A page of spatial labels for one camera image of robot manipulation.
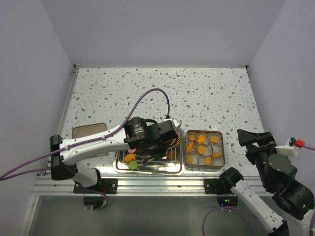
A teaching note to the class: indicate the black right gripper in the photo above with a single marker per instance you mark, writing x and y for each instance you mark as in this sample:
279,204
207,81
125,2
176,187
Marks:
266,140

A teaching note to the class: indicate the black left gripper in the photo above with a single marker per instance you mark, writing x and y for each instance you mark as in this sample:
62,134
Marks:
158,154

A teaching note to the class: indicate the brown tin lid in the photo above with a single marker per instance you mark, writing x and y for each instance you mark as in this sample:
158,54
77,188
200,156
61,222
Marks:
86,130

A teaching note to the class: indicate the stainless steel serving tongs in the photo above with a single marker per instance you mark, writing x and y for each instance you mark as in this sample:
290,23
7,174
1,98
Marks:
175,142

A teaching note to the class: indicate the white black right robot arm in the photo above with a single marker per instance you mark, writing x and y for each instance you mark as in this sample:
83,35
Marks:
277,175

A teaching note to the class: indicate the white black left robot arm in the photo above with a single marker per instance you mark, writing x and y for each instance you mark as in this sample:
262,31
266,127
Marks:
146,137

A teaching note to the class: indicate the stainless steel baking tray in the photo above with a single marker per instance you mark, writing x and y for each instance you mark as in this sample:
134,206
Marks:
170,164

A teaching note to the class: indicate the orange swirl cookie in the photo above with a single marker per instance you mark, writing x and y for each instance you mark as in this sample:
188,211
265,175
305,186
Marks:
216,155

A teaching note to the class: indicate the orange chip cookie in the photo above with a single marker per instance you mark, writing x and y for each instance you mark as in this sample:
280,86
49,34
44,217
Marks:
201,150

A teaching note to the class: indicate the pink macaron cookie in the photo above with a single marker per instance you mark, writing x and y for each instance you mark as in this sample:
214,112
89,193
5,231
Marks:
132,150

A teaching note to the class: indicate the brown cookie tin box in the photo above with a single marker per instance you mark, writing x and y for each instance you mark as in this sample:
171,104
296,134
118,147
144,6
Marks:
213,144

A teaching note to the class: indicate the green macaron cookie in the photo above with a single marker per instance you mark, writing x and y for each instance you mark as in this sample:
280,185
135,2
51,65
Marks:
132,165

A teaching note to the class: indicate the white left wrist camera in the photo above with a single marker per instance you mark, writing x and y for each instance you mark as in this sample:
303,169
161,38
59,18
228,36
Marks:
177,123

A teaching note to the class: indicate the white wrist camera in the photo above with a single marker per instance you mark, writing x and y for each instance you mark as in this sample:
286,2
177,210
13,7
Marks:
177,123
291,148

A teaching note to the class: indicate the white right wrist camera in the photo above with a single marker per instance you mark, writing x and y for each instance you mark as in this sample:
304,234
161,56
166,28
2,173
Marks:
291,148

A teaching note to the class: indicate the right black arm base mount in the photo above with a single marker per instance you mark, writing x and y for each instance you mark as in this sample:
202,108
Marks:
219,183

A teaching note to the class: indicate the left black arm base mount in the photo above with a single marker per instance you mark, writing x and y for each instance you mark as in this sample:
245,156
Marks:
103,185

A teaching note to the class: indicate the aluminium table edge rail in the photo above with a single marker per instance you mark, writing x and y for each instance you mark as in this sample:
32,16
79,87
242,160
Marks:
129,186

